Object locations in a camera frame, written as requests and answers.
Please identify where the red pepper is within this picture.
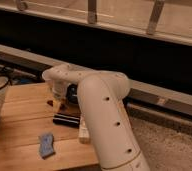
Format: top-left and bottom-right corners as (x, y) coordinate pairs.
(47, 100), (54, 107)

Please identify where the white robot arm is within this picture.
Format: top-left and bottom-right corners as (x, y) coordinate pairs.
(42, 64), (151, 171)

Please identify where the dark ceramic bowl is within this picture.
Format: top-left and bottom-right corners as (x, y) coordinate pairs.
(66, 84), (78, 104)

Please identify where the black striped rectangular box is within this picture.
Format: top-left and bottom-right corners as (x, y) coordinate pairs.
(53, 114), (80, 127)

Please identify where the white plastic bottle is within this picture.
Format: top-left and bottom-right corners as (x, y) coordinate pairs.
(78, 118), (90, 144)

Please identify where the metal window rail frame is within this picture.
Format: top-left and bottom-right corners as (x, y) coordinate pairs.
(0, 0), (192, 49)

